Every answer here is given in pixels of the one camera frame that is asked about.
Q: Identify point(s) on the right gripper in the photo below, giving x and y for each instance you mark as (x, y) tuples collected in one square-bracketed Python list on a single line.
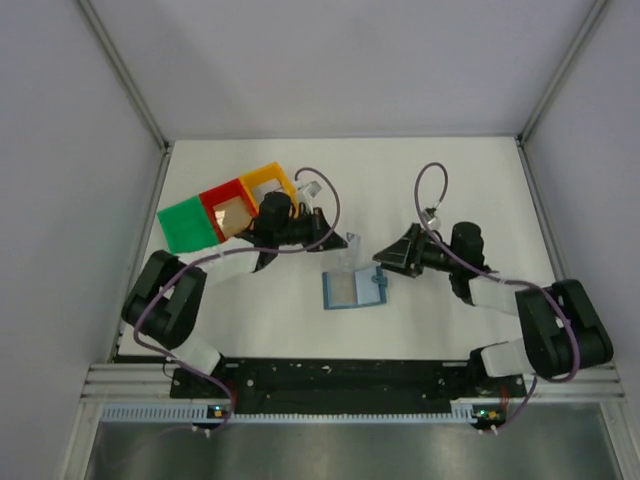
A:
[(406, 255)]

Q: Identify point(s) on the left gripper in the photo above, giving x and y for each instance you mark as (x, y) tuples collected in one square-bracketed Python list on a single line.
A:
[(317, 223)]

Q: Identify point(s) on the silver credit card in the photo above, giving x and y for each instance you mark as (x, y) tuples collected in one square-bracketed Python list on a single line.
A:
[(349, 257)]

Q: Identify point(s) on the blue leather card holder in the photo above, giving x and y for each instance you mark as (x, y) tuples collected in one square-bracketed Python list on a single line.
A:
[(371, 288)]

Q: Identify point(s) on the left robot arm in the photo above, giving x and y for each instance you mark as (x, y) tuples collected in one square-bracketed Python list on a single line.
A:
[(164, 302)]

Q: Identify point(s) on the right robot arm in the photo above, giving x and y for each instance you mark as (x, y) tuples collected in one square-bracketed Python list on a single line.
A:
[(561, 332)]

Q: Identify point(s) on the gold cards in red bin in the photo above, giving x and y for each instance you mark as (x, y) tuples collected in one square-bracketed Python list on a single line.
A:
[(232, 216)]

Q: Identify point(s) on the yellow plastic bin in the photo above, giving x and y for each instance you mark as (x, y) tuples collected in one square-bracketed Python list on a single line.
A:
[(265, 179)]

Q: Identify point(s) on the red plastic bin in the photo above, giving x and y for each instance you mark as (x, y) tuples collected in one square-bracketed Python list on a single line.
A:
[(219, 194)]

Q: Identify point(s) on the green plastic bin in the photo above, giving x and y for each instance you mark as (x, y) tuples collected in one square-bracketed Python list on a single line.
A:
[(186, 226)]

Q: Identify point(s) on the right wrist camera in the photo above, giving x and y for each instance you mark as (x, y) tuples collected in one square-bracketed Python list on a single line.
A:
[(431, 218)]

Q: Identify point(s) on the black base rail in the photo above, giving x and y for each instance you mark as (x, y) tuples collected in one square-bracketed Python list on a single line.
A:
[(341, 386)]

